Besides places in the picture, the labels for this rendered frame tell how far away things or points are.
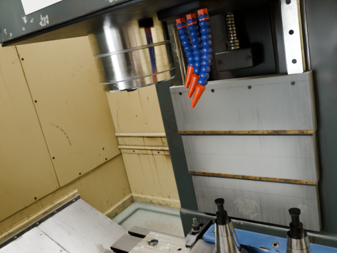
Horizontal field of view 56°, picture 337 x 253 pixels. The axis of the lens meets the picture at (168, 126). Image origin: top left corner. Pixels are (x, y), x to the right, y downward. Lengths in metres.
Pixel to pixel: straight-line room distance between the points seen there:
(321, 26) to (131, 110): 1.19
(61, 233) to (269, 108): 1.15
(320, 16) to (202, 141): 0.54
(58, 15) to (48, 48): 1.29
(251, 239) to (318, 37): 0.61
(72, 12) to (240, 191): 0.90
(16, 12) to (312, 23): 0.74
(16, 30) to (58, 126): 1.21
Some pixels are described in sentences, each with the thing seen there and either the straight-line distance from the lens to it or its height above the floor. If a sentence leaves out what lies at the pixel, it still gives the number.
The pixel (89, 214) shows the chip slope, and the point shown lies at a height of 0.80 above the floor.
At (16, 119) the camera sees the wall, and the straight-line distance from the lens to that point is 1.64.
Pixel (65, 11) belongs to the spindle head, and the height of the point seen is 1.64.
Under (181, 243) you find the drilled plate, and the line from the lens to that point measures 1.02.
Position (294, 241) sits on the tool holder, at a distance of 0.48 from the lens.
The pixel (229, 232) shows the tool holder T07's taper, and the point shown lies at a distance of 0.52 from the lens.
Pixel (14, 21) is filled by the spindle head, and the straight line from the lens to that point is 0.58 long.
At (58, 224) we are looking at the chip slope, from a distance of 1.74.
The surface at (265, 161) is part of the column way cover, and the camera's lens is 1.09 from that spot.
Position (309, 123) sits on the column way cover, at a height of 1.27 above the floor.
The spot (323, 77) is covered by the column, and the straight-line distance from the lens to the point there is 1.01.
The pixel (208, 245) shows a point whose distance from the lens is 0.61.
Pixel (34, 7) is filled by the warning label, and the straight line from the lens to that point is 0.53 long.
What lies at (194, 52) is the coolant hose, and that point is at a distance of 0.55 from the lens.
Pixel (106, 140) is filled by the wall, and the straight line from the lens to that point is 1.97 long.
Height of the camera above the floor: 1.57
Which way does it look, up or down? 14 degrees down
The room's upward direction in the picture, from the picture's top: 12 degrees counter-clockwise
